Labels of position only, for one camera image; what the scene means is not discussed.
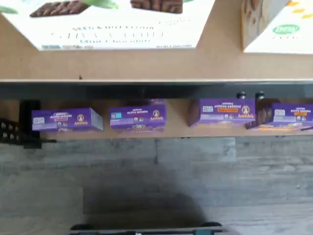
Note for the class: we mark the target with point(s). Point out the small white yellow-label Simple Mills box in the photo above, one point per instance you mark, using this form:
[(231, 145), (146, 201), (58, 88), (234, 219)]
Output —
[(281, 29)]

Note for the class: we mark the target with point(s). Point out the shiny metal shelf beam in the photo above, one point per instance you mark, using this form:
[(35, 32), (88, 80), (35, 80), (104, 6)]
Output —
[(146, 90)]

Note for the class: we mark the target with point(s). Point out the purple Annie's box orange label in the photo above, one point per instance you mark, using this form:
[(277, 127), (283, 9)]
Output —
[(222, 112)]

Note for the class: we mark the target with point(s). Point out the black shelf rivet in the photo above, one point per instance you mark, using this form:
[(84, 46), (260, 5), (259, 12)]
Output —
[(240, 95), (260, 95)]

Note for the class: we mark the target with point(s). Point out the white Simple Mills sweet thins box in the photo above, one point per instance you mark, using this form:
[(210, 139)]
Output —
[(122, 29)]

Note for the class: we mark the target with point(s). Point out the teal aluminium base frame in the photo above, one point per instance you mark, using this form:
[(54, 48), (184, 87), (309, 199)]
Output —
[(146, 231)]

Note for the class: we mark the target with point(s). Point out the black perforated shelf post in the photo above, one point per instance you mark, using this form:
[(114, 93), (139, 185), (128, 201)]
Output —
[(29, 137), (9, 132)]

